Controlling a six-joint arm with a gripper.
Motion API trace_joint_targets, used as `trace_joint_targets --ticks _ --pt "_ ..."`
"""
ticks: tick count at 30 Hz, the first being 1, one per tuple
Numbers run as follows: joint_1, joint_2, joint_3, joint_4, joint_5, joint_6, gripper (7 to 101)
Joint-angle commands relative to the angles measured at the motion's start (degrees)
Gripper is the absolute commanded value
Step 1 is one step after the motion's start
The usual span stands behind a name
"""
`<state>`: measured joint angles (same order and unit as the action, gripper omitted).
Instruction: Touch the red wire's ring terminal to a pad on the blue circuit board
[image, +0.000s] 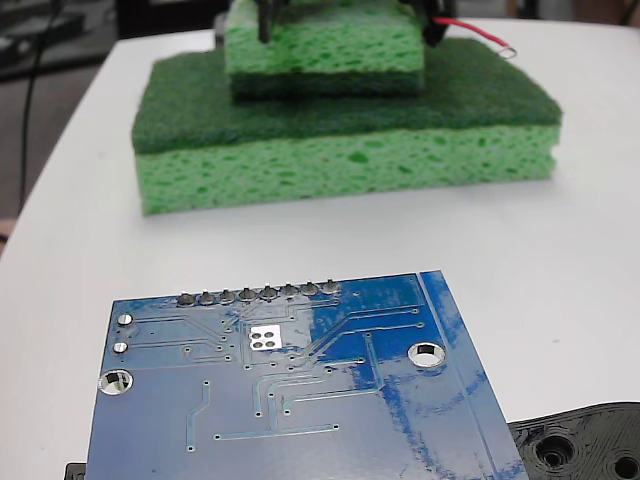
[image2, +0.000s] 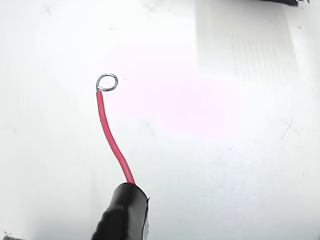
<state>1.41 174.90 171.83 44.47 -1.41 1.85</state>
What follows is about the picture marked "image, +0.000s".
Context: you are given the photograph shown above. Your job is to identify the red wire with loop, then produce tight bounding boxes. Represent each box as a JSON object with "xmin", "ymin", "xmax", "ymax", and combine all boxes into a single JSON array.
[{"xmin": 432, "ymin": 16, "xmax": 518, "ymax": 58}]

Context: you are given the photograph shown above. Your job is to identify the blue printed circuit board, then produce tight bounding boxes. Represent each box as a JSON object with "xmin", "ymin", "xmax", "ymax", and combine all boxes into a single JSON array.
[{"xmin": 85, "ymin": 269, "xmax": 530, "ymax": 480}]

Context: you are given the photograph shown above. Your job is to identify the small green scouring sponge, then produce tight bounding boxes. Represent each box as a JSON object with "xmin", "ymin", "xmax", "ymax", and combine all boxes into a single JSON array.
[{"xmin": 223, "ymin": 0, "xmax": 427, "ymax": 100}]

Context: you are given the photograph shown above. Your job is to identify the large green scouring sponge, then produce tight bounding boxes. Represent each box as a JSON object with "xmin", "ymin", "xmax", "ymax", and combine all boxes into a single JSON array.
[{"xmin": 130, "ymin": 37, "xmax": 564, "ymax": 217}]

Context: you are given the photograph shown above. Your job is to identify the thin black cable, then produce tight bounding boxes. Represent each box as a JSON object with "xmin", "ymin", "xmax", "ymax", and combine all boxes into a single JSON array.
[{"xmin": 21, "ymin": 0, "xmax": 59, "ymax": 204}]

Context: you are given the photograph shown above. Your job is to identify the black 3D printed bracket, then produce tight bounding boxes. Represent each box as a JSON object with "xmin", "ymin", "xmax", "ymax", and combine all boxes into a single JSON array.
[{"xmin": 64, "ymin": 399, "xmax": 640, "ymax": 480}]

